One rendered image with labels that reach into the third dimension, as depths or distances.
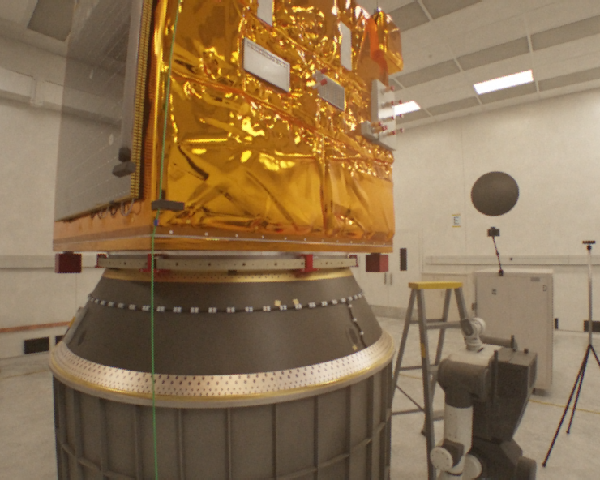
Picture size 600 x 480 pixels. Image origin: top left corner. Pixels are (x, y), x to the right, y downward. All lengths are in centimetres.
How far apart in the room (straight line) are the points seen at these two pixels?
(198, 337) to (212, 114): 94
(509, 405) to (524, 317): 350
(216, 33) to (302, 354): 145
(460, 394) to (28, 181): 654
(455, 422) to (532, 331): 366
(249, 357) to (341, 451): 66
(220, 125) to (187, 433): 127
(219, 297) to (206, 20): 120
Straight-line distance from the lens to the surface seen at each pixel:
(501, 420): 141
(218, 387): 146
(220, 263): 157
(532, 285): 478
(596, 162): 900
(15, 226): 665
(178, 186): 131
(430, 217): 926
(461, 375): 122
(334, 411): 169
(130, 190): 134
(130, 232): 143
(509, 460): 150
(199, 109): 145
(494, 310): 487
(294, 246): 174
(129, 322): 172
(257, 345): 151
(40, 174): 681
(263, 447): 159
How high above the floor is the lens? 173
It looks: 3 degrees up
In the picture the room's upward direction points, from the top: straight up
